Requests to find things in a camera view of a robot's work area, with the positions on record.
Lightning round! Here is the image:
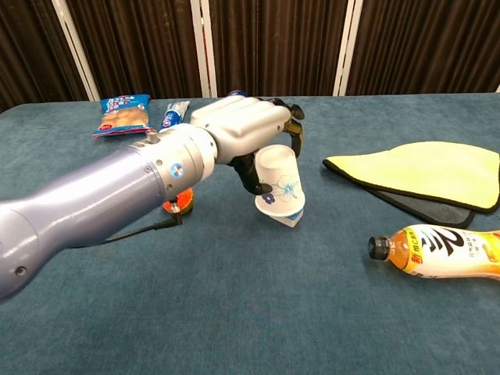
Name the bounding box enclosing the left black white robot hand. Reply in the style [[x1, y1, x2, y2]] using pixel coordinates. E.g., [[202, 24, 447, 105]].
[[190, 95, 305, 196]]

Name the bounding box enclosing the white floral paper cup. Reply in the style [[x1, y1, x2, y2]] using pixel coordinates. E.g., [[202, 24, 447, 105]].
[[254, 144, 306, 218]]

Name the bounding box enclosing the white blue toothpaste tube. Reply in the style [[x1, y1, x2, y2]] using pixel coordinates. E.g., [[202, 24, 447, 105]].
[[159, 100, 191, 132]]

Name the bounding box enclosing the dark brown pleated curtain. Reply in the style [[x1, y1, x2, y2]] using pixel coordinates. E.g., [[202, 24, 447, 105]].
[[65, 0, 205, 101], [345, 0, 500, 97], [209, 0, 349, 98], [0, 0, 89, 113]]

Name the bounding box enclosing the orange ball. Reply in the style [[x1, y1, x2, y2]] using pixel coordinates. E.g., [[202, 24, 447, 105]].
[[162, 187, 195, 216]]

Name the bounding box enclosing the light blue block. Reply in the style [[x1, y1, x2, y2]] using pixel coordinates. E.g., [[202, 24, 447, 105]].
[[269, 209, 305, 230]]

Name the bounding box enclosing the blue cookie snack bag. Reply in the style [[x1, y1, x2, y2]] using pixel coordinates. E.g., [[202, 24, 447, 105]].
[[92, 93, 153, 139]]

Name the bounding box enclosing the blue felt table cover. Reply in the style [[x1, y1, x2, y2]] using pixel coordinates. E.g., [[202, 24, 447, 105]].
[[0, 92, 500, 375]]

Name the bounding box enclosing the yellow grey microfiber cloth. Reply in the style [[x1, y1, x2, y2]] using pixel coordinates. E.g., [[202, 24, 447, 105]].
[[322, 141, 500, 230]]

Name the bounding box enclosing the orange tea drink bottle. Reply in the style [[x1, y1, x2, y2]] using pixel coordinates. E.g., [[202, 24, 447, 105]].
[[367, 223, 500, 281]]

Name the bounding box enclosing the white partition frame post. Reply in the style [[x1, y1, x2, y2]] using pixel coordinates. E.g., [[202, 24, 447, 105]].
[[189, 0, 218, 99], [332, 0, 366, 97], [52, 0, 101, 102]]

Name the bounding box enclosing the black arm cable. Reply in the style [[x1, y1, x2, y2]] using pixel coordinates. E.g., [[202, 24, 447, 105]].
[[99, 215, 184, 245]]

